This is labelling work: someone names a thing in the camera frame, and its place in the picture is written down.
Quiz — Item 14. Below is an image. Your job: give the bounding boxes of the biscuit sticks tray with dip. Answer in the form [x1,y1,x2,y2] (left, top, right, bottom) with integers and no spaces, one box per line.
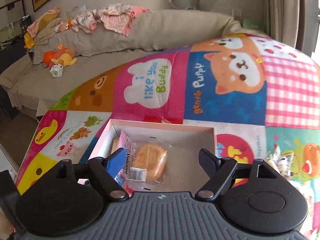
[111,138,119,154]

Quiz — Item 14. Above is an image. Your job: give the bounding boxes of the pink cardboard box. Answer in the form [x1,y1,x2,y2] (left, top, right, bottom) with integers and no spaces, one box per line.
[88,119,216,194]

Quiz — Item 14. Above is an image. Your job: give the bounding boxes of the sausage bread bun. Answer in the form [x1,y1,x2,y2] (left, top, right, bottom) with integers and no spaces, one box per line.
[115,131,169,186]

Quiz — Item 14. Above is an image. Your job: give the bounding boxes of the round yellow bun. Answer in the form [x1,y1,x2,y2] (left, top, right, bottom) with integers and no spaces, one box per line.
[266,144,294,179]

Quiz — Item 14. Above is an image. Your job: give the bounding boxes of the colourful cartoon play mat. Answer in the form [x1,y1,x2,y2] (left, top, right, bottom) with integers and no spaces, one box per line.
[16,34,319,239]

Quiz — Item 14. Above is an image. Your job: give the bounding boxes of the orange yellow plush toy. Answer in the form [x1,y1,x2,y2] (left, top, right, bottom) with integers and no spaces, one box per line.
[43,45,77,77]

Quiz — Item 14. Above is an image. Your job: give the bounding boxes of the beige sofa cover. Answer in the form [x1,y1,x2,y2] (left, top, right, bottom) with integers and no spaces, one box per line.
[1,10,261,118]

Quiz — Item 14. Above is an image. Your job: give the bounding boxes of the pink baby clothes pile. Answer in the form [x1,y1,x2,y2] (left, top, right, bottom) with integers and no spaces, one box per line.
[68,3,150,36]

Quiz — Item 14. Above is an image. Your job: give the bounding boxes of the pink yellow folded blanket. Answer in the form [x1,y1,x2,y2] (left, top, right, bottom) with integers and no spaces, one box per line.
[27,7,61,38]

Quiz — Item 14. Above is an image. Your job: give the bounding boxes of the beige curtain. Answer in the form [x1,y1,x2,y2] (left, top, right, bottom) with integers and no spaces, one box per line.
[265,0,300,47]

